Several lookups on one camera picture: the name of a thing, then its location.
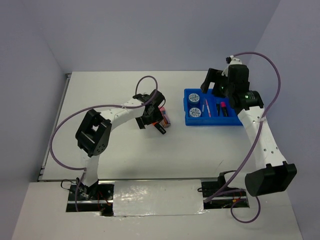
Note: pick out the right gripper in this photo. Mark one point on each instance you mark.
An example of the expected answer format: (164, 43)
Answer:
(214, 75)

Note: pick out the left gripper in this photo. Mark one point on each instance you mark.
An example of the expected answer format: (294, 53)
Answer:
(157, 117)

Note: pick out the orange cap black highlighter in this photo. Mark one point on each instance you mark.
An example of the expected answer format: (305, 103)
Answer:
(159, 127)

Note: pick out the pink cap black highlighter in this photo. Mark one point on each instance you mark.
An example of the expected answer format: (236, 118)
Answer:
(224, 109)

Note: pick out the orange clear pen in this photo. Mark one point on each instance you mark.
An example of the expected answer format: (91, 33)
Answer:
(207, 107)

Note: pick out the blue cap black highlighter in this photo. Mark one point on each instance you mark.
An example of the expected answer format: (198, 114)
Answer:
(218, 108)

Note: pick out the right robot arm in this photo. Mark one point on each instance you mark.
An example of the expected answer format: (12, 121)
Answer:
(273, 173)

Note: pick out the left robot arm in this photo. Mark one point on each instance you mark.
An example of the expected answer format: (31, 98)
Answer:
(95, 129)

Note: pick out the blue plastic sorting bin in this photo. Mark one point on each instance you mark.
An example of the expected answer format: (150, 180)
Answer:
(205, 120)

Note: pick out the silver foil sheet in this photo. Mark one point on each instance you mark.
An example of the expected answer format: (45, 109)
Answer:
(157, 198)

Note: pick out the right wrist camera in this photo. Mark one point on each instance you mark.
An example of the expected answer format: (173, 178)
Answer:
(232, 60)

